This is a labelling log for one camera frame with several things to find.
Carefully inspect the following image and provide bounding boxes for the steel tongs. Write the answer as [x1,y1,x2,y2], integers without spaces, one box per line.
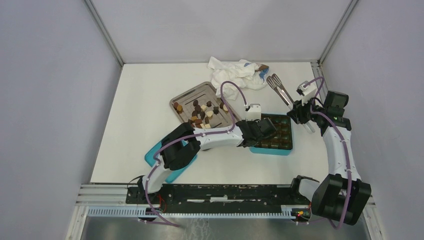
[266,73,316,134]

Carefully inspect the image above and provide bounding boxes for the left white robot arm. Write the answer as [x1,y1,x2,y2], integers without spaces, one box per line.
[137,118,277,204]

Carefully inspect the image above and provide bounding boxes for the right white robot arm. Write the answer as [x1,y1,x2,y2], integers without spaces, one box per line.
[287,91,372,226]

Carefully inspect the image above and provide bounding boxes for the teal chocolate box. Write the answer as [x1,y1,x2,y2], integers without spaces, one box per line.
[249,113,294,156]

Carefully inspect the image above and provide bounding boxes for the caramel ridged chocolate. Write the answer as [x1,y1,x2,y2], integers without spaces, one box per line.
[176,104,183,113]

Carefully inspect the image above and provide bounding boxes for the white crumpled cloth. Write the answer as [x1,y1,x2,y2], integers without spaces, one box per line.
[207,56,269,100]

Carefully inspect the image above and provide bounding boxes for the steel tray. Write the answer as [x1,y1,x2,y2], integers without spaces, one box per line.
[169,82,241,129]

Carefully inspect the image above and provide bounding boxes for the teal box lid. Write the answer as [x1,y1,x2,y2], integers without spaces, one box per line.
[144,140,198,184]

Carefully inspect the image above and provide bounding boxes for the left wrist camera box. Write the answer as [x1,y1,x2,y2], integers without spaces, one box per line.
[245,103,262,121]

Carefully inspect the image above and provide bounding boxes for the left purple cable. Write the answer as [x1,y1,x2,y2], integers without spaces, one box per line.
[144,80,249,228]

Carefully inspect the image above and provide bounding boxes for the purple cable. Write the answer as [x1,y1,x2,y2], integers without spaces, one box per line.
[144,80,249,228]
[303,76,353,230]

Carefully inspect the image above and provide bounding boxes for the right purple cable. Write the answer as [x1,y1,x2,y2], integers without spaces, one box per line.
[303,76,353,230]

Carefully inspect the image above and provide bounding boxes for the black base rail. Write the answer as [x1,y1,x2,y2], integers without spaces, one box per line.
[125,184,310,214]

